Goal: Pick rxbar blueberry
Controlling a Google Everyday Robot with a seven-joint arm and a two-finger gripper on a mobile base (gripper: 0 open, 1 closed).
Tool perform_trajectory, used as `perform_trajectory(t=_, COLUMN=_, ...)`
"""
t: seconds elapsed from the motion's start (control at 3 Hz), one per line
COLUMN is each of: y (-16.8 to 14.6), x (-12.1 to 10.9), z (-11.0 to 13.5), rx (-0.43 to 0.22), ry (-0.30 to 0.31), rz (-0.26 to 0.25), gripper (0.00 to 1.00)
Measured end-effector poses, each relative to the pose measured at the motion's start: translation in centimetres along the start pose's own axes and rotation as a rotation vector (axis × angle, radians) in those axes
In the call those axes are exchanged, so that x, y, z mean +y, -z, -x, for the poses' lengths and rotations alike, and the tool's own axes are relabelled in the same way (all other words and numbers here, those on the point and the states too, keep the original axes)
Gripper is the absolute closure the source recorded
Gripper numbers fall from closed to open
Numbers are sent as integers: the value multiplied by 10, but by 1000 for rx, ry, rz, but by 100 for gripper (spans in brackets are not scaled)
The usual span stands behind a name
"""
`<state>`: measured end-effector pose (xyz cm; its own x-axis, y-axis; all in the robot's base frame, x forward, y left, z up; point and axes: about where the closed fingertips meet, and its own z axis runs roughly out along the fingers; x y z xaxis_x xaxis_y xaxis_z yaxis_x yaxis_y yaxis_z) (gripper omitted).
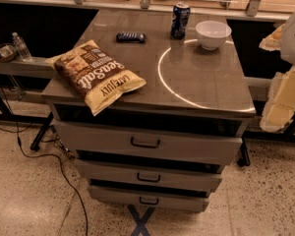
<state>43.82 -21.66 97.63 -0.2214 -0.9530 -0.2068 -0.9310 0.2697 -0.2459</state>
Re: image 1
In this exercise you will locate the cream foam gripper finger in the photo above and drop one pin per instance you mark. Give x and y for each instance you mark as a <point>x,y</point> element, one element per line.
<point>273,41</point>
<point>280,107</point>

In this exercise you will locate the dark blue rxbar wrapper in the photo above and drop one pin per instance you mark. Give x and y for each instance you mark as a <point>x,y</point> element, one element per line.
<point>131,37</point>

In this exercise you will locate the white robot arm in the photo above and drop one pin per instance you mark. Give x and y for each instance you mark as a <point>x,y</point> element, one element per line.
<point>287,50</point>

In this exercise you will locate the white bowl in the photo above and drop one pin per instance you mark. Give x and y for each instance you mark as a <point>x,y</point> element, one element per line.
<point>212,34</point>

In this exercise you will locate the blue soda can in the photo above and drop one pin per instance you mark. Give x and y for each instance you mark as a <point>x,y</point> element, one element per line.
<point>180,18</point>

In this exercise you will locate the grey drawer cabinet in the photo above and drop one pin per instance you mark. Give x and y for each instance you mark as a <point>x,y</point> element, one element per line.
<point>188,90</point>

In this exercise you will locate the Late July chips bag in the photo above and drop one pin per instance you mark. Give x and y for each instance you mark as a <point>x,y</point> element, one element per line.
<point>97,77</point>

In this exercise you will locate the grey side shelf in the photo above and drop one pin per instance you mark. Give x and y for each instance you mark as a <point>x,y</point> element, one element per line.
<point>36,68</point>

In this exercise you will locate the clear plastic water bottle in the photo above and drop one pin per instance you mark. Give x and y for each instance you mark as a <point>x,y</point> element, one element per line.
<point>21,47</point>

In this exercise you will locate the dark round dish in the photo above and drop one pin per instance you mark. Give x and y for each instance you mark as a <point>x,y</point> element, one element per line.
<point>7,52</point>

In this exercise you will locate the middle drawer with handle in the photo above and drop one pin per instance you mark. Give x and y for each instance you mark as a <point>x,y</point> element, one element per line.
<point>122,175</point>

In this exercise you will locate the drawer with handle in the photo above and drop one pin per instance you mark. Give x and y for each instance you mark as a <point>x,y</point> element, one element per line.
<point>122,175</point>
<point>113,195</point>
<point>148,143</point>

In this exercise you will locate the bottom drawer with handle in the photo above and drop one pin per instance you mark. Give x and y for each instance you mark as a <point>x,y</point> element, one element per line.
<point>113,195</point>

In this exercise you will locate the top drawer with handle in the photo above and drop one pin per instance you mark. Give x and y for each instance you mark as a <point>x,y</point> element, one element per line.
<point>148,143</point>

